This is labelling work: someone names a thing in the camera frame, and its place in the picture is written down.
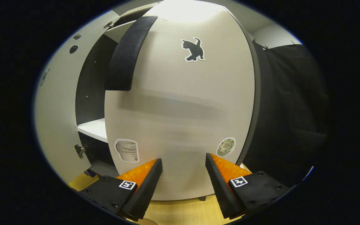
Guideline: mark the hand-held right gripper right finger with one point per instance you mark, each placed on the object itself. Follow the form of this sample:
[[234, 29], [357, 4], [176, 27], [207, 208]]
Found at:
[[219, 187]]

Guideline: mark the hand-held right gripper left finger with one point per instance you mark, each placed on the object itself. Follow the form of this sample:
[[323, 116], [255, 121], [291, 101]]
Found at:
[[145, 190]]

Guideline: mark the white door with mug sticker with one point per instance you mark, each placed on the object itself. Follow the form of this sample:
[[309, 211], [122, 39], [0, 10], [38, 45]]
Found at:
[[180, 109]]

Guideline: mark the white door with newspaper sticker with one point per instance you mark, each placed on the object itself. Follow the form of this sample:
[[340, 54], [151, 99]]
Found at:
[[58, 118]]

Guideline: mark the round cork coaster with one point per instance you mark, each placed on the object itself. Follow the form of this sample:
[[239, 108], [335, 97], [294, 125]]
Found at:
[[146, 221]]

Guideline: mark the metal door hinge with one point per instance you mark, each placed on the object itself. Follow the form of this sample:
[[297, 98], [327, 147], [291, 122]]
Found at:
[[108, 24], [79, 151]]

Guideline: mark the black backdrop cloth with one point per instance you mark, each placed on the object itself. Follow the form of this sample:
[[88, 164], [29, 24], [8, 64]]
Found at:
[[292, 109]]

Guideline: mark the white cabinet with dark interior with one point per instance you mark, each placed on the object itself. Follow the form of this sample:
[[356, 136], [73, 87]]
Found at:
[[89, 87]]

